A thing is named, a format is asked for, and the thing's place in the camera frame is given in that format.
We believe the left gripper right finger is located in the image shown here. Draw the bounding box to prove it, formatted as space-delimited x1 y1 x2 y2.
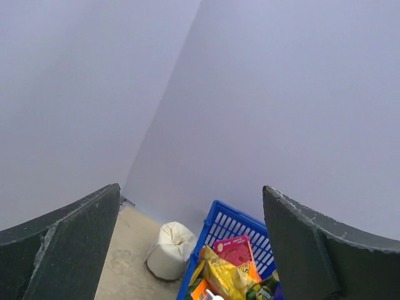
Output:
262 186 399 299

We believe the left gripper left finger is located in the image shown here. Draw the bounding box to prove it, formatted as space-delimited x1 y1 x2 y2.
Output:
1 184 121 299

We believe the dark sauce bottle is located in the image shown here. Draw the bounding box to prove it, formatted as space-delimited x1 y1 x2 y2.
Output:
246 271 280 300

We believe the pink orange snack box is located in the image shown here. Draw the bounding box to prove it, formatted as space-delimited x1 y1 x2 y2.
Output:
213 236 261 281

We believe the yellow chips bag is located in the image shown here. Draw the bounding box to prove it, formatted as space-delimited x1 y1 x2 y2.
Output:
184 246 257 299

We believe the blue plastic basket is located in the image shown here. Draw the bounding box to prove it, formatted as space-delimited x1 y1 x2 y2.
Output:
177 201 284 299

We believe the white pump bottle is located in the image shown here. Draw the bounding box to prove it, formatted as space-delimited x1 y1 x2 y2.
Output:
205 289 224 300

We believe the white paper roll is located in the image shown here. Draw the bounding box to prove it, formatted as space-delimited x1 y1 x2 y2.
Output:
145 222 198 282

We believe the orange cracker box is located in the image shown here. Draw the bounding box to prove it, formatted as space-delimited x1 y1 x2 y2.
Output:
190 278 213 300

